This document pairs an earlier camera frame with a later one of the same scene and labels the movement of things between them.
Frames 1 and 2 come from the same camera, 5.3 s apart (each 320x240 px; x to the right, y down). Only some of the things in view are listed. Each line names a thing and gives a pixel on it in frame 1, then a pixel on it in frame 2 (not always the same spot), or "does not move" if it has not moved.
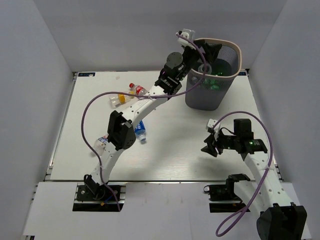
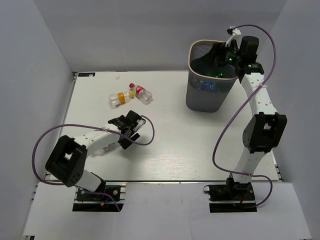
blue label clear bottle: (140, 130) -> (211, 86)
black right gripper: (211, 140) -> (220, 50)
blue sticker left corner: (86, 74) does not move
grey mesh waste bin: (207, 83) does not move
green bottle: (212, 84) -> (220, 75)
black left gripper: (211, 50) -> (125, 143)
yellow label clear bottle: (116, 100) does not move
